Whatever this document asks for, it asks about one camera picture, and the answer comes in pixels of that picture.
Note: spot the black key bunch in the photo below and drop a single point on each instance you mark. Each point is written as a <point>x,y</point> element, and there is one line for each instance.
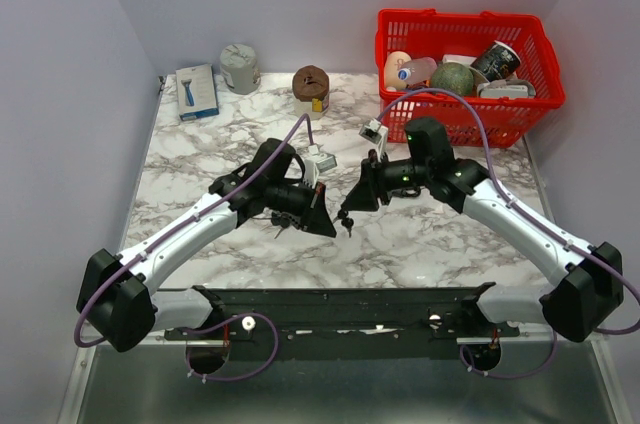
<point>346,221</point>
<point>283,221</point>

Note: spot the black paper cup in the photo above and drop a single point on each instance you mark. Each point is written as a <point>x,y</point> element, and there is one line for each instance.
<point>497,62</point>

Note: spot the pink plastic bottle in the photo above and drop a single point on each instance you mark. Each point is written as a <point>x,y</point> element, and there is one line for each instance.
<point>416,71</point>

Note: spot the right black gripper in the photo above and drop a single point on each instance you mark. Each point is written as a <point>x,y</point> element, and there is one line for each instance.
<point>372,185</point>

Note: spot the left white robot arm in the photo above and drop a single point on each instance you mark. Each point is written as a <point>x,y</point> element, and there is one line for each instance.
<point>119,294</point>

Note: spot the brown lidded white jar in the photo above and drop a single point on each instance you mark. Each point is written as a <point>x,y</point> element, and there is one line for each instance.
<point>311,90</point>

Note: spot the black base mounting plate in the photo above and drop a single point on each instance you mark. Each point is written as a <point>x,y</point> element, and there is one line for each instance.
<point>345,324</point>

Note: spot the beige egg shaped toy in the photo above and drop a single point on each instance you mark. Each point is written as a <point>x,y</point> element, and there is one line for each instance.
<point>394,63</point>

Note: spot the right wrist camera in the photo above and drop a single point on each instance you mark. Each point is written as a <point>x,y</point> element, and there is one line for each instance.
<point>377,134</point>

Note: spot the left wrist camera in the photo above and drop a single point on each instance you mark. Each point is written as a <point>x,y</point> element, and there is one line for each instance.
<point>316,161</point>

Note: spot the green round melon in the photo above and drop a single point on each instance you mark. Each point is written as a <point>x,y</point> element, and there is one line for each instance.
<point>454,77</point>

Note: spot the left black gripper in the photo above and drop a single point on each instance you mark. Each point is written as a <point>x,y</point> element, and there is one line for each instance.
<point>316,218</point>

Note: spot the razor package box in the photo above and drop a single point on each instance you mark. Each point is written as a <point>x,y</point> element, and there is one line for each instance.
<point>196,93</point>

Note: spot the grey marble cup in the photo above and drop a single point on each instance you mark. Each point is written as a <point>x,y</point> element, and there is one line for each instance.
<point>239,68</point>

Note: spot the white box in basket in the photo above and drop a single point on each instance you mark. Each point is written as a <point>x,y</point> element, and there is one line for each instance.
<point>506,89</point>

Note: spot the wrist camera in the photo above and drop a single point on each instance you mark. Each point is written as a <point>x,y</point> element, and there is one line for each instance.
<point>377,134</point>
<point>316,161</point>

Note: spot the red plastic basket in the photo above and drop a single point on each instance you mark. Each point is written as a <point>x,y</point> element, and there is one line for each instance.
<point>461,38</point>

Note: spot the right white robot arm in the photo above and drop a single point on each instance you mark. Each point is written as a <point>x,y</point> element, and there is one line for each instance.
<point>583,288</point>

